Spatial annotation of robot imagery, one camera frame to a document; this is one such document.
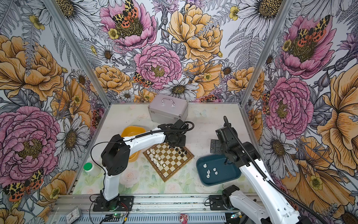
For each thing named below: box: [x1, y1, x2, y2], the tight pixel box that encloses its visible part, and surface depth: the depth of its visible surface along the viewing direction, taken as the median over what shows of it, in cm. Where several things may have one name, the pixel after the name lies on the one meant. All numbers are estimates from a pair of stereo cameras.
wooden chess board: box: [142, 142, 195, 183], surface depth 91 cm
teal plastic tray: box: [196, 154, 242, 187], surface depth 86 cm
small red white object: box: [179, 213, 189, 224], surface depth 68 cm
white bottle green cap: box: [82, 161, 101, 177], surface depth 80 cm
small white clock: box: [65, 205, 82, 224], surface depth 70 cm
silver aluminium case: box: [147, 93, 189, 124], surface depth 101 cm
